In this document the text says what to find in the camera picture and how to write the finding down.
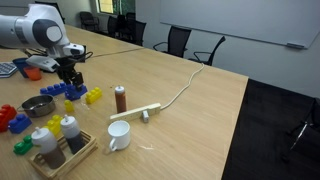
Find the orange plastic cup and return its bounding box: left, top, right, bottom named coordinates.
left=24, top=66, right=42, bottom=81

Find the long blue four-stud block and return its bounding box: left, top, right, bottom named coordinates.
left=40, top=82, right=66, bottom=96

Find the grey keyboard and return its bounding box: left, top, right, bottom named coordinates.
left=0, top=62, right=17, bottom=78

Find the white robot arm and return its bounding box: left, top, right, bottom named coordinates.
left=0, top=4, right=85, bottom=91

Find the brown sauce squeeze bottle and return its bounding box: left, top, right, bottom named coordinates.
left=115, top=86, right=127, bottom=113

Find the white plug adapter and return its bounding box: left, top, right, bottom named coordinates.
left=142, top=110, right=149, bottom=123

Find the small yellow single-stud block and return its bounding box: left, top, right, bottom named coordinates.
left=64, top=100, right=74, bottom=112

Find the green two-stud block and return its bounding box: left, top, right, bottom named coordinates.
left=13, top=135, right=33, bottom=155

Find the black office chair back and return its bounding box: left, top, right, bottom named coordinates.
left=107, top=12, right=146, bottom=46

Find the whiteboard on wall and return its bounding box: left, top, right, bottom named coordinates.
left=160, top=0, right=320, bottom=49

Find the red toy block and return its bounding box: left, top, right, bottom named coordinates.
left=0, top=104, right=17, bottom=132

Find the black tripod stand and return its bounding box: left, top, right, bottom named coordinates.
left=281, top=98, right=320, bottom=163

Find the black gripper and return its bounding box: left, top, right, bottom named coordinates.
left=56, top=52, right=93, bottom=91

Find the blue plastic cup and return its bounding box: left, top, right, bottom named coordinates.
left=13, top=58, right=28, bottom=78

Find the whiteboard eraser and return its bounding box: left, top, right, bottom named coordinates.
left=286, top=42, right=304, bottom=49

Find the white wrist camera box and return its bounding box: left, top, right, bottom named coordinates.
left=26, top=55, right=59, bottom=72

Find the blue square toy block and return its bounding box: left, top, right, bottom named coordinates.
left=64, top=84, right=87, bottom=101

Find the white power strip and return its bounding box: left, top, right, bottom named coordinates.
left=110, top=103, right=161, bottom=122

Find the black office chair middle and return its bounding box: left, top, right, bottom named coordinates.
left=164, top=26, right=191, bottom=58

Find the white power cable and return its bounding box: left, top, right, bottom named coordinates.
left=159, top=62, right=205, bottom=110

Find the steel pot with beans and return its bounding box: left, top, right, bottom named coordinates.
left=17, top=95, right=56, bottom=118

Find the yellow long block near centre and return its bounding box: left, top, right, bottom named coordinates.
left=85, top=87, right=102, bottom=104

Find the wooden slat crate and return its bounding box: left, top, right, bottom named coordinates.
left=27, top=129, right=99, bottom=180

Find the white ceramic mug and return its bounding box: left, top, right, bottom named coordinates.
left=108, top=120, right=130, bottom=152

